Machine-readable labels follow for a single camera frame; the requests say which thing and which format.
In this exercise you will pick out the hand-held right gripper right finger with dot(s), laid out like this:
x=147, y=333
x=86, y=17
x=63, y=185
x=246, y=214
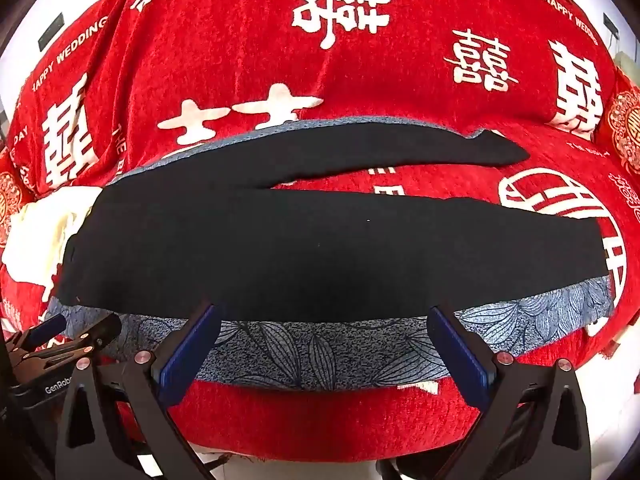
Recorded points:
x=462, y=357

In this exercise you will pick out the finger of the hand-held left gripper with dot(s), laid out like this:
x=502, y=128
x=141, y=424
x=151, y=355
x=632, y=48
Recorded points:
x=47, y=331
x=100, y=330

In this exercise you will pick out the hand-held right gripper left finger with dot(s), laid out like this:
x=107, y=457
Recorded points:
x=192, y=352

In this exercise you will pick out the black and blue floral pants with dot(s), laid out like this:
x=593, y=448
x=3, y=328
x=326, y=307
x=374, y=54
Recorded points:
x=310, y=255

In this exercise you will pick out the cream white cloth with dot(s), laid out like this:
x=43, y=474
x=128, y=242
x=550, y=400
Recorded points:
x=40, y=230

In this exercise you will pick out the red pillow with gold pattern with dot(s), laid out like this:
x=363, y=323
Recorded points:
x=11, y=195
x=622, y=120

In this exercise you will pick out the red printed blanket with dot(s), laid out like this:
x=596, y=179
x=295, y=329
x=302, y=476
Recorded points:
x=280, y=70

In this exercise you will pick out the black wall outlet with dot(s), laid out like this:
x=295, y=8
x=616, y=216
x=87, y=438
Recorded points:
x=51, y=31
x=611, y=25

